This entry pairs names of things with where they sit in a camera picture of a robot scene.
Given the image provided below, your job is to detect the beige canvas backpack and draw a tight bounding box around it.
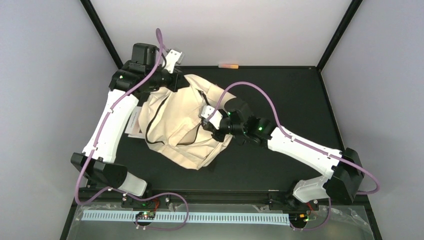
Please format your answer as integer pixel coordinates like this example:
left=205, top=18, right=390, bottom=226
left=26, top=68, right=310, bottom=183
left=138, top=74, right=234, bottom=170

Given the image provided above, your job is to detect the orange highlighter pen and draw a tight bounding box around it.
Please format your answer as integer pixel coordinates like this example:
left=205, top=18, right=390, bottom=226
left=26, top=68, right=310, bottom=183
left=218, top=63, right=239, bottom=69

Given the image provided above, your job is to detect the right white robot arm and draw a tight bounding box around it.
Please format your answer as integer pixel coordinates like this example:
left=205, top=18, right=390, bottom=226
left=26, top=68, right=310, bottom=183
left=199, top=98, right=365, bottom=210

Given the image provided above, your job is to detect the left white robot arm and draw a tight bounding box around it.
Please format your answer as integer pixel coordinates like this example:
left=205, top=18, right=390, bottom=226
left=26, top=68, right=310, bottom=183
left=70, top=43, right=189, bottom=197

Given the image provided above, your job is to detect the white coffee cover book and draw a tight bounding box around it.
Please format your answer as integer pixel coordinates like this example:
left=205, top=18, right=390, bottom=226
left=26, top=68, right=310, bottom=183
left=124, top=106, right=145, bottom=139

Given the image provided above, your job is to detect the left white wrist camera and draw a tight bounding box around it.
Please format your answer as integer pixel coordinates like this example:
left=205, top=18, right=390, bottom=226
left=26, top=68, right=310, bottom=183
left=162, top=49, right=184, bottom=74

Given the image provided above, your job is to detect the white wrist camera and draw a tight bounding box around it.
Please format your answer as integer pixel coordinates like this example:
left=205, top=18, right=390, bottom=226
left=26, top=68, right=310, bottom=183
left=162, top=49, right=184, bottom=74
left=199, top=105, right=224, bottom=130

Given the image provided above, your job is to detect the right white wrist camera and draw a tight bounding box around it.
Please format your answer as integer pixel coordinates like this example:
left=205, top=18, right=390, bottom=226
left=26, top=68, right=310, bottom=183
left=199, top=105, right=224, bottom=130

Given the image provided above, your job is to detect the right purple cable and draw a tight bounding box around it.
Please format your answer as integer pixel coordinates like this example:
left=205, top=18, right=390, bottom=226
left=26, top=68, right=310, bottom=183
left=211, top=81, right=381, bottom=232

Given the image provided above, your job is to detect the purple cable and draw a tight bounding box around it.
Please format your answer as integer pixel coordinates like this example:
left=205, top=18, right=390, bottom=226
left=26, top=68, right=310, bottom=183
left=74, top=28, right=190, bottom=232
left=211, top=81, right=381, bottom=232

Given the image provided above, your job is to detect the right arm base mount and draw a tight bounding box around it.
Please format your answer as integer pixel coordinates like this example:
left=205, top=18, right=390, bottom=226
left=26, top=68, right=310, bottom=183
left=264, top=191, right=319, bottom=212

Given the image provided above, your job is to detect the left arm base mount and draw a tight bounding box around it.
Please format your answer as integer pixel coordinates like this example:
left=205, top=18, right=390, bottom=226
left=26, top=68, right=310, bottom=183
left=121, top=190, right=172, bottom=211

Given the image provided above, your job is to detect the black frame post left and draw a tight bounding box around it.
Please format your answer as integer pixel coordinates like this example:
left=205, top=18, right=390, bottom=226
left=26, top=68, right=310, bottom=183
left=80, top=0, right=124, bottom=69

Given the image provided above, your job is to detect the black frame post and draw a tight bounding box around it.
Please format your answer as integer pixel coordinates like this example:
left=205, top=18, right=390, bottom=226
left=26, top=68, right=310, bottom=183
left=80, top=0, right=124, bottom=69
left=316, top=0, right=363, bottom=73

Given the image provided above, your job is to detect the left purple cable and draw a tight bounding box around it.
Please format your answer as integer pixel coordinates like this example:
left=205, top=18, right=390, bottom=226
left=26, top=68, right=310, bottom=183
left=74, top=28, right=190, bottom=232

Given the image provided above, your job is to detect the light blue slotted cable duct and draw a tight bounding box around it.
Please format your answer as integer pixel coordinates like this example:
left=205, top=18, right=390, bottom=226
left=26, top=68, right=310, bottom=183
left=80, top=210, right=290, bottom=226

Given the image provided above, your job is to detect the black frame post right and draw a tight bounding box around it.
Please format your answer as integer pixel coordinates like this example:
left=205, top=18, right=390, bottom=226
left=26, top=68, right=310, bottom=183
left=316, top=0, right=363, bottom=73

